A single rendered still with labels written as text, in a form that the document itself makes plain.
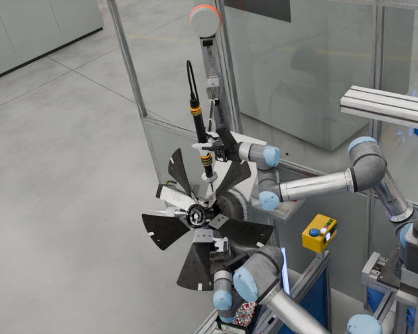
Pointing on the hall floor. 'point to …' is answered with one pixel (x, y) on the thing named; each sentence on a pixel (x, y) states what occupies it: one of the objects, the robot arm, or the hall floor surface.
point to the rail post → (328, 297)
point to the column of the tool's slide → (218, 77)
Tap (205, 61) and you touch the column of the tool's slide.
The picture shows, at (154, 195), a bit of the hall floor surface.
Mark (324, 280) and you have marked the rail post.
